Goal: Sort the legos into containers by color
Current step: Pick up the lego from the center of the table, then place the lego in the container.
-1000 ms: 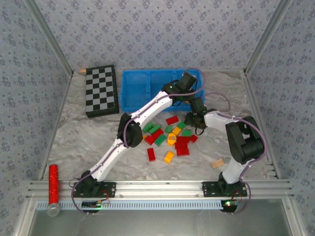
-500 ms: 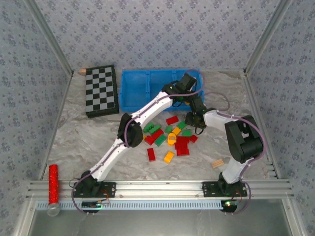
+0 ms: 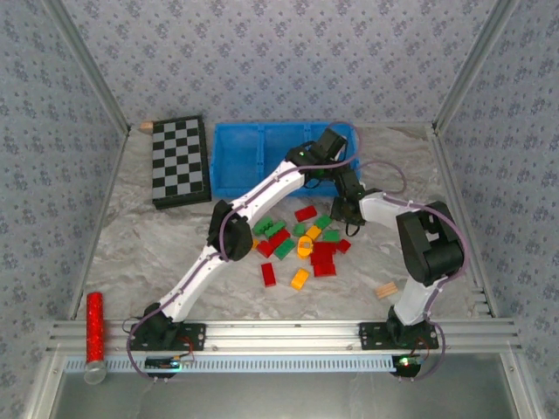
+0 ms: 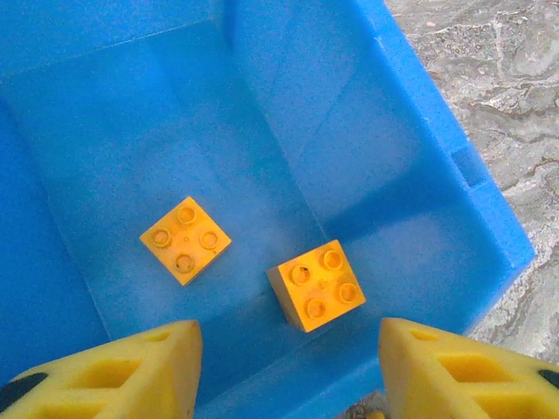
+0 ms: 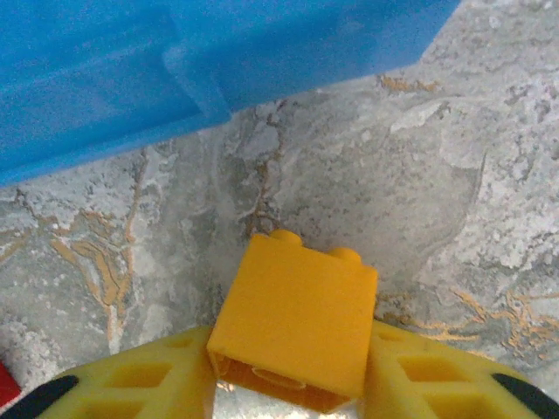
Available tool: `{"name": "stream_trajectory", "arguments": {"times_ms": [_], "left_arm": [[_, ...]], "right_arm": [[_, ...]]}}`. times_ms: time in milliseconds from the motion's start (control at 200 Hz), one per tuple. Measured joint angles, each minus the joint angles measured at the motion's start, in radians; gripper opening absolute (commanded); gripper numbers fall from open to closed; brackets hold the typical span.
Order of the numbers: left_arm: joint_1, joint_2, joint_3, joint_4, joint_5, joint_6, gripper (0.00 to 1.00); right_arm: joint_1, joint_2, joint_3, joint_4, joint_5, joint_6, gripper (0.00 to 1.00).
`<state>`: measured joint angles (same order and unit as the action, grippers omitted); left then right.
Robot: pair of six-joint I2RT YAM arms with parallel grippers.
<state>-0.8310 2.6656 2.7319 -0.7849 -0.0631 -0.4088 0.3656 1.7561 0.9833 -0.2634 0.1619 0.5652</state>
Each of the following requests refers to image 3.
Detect large red lego brick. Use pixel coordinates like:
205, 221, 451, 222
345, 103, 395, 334
310, 242, 337, 265

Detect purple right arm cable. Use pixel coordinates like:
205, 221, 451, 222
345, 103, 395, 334
360, 161, 471, 381

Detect aluminium frame post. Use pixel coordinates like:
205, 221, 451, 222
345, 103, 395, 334
41, 0, 132, 134
431, 0, 523, 132

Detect red black left base wires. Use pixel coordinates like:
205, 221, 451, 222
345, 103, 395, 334
176, 335, 197, 363

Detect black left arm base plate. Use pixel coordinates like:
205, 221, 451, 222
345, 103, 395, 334
128, 322, 206, 353

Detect blue three-compartment plastic bin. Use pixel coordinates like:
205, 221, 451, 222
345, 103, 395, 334
210, 121, 363, 200

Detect white slotted cable duct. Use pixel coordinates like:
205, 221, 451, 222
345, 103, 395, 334
63, 354, 401, 373

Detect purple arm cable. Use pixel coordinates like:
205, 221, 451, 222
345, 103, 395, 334
360, 161, 471, 381
125, 121, 366, 385

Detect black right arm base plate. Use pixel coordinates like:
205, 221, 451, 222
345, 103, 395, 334
358, 321, 440, 351

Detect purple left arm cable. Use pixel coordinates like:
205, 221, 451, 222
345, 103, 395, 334
125, 121, 366, 385

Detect red glitter tube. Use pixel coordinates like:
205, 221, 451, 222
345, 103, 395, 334
85, 292, 108, 385

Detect red black base wires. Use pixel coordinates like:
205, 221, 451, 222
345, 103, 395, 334
176, 335, 197, 363
412, 335, 438, 359

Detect aluminium table side rail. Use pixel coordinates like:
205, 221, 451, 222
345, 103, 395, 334
67, 128, 132, 322
427, 126, 501, 319

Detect black grey folded chessboard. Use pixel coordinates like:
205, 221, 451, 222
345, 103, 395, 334
151, 114, 213, 210

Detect red black right base wires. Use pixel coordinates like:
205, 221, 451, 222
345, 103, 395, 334
412, 335, 438, 359

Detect long aluminium base rail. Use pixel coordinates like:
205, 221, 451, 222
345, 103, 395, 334
45, 318, 523, 354

